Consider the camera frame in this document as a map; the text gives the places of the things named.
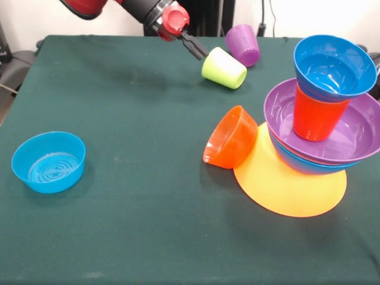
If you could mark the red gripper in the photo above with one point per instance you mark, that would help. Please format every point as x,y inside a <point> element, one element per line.
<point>175,20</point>

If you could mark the green cup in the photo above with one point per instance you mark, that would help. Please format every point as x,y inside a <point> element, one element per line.
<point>222,68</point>

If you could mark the small orange bowl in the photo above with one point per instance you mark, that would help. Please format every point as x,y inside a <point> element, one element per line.
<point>234,139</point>

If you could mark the dark blue bowl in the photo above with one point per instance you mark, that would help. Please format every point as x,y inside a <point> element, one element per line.
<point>314,59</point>

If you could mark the orange cup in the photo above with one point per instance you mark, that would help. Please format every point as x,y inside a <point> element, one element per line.
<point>314,118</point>

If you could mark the large light blue bowl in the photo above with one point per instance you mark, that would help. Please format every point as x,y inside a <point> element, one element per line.
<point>297,164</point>

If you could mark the large yellow-orange bowl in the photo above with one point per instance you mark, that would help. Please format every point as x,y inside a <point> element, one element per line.
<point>282,196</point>

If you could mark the purple bowl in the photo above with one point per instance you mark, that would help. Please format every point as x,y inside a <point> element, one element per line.
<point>362,124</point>

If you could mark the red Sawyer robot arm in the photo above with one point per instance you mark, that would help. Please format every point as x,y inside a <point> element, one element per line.
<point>142,9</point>

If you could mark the purple cup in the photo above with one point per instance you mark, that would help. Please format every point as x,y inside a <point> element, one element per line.
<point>245,44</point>

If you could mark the flat-bottomed light blue bowl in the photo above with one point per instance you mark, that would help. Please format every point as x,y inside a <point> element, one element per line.
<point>20,166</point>

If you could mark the dark green tablecloth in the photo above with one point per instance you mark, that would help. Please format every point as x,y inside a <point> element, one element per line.
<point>118,261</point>

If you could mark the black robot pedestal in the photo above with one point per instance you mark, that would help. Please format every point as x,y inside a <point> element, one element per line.
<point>207,17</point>

